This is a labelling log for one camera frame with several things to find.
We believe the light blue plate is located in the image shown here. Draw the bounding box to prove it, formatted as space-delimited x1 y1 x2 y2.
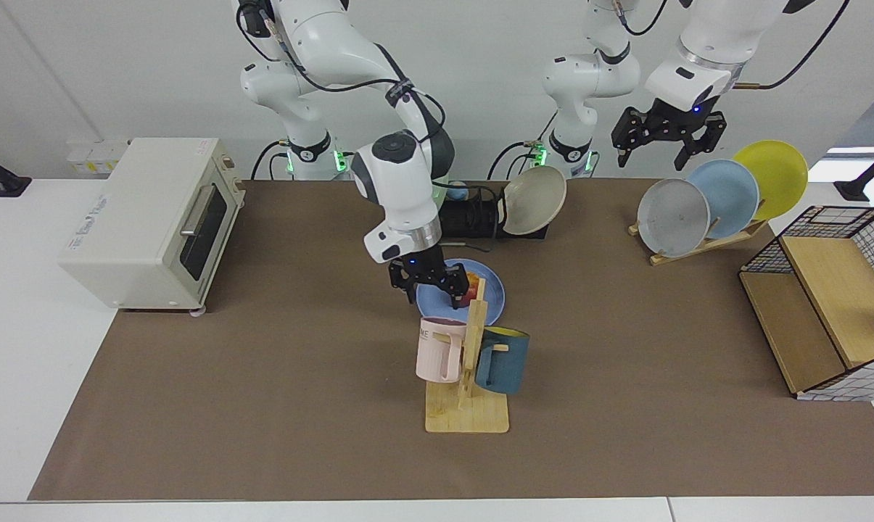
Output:
687 159 760 240

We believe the grey plate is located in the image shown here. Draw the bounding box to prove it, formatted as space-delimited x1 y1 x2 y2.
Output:
637 178 711 259

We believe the black dish rack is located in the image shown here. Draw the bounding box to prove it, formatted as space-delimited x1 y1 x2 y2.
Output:
437 181 550 240

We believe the yellow plate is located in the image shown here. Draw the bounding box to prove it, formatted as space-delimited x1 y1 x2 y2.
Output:
732 140 809 222

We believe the wooden plate rack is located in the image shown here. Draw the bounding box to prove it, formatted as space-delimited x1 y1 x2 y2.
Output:
627 217 770 267

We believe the beige plate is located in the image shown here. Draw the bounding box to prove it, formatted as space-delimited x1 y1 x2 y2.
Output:
502 165 568 236

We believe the pink cup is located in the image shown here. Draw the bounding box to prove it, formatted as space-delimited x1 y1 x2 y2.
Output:
415 316 469 384

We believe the dark blue cup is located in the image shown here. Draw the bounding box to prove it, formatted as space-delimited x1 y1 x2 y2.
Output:
474 326 531 396

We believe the wooden cup stand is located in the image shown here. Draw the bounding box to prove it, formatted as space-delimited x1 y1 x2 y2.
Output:
424 278 511 434

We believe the brown table cloth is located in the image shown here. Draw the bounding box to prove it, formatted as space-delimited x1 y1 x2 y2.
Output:
28 179 874 502

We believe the pale toaster oven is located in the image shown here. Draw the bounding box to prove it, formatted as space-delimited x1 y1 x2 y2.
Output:
58 138 247 316

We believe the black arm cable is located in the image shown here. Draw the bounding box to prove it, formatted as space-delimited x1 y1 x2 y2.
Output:
734 0 852 91
235 0 446 146

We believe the black camera stand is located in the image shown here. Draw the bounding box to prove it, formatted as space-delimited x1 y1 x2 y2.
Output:
0 139 33 198
833 139 874 202

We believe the wire basket with wooden floor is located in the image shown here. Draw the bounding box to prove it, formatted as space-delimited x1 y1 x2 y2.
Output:
739 205 874 402

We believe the white wall power strip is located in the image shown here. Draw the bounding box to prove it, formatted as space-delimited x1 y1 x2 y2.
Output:
67 141 129 176

